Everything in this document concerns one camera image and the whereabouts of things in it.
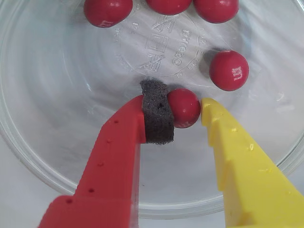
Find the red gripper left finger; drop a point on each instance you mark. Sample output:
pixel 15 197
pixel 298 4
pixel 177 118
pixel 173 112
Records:
pixel 111 171

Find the plain red candy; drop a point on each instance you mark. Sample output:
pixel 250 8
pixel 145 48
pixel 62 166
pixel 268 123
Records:
pixel 168 6
pixel 215 9

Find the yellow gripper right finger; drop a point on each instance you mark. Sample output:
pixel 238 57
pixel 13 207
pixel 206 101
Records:
pixel 249 180

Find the glass bowl with red candies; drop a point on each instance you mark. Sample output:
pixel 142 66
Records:
pixel 71 95

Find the white table cover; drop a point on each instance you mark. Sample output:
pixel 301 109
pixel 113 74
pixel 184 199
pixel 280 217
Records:
pixel 14 209

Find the red candy with text print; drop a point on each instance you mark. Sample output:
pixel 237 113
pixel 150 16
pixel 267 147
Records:
pixel 229 70

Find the red candy with m print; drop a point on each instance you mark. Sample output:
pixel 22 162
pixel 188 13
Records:
pixel 185 107
pixel 108 12

